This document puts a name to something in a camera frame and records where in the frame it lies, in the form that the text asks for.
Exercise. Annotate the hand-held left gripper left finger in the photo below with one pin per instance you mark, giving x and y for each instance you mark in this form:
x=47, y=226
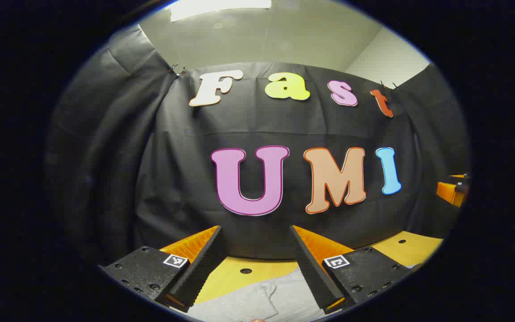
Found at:
x=204, y=268

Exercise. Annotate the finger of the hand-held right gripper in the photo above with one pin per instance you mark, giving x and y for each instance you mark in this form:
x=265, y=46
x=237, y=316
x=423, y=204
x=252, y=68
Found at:
x=447, y=192
x=459, y=177

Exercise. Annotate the black backdrop cloth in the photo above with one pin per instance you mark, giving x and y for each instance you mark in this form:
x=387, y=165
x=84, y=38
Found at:
x=257, y=125

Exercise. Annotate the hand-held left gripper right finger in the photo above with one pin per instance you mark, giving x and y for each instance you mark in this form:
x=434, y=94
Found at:
x=313, y=277

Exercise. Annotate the small metal cloth clip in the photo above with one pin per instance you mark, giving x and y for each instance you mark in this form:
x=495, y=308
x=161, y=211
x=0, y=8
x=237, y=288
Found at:
x=178, y=69
x=386, y=85

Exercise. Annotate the grey sweatshirt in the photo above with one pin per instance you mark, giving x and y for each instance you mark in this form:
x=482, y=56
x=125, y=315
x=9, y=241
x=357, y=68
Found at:
x=257, y=299

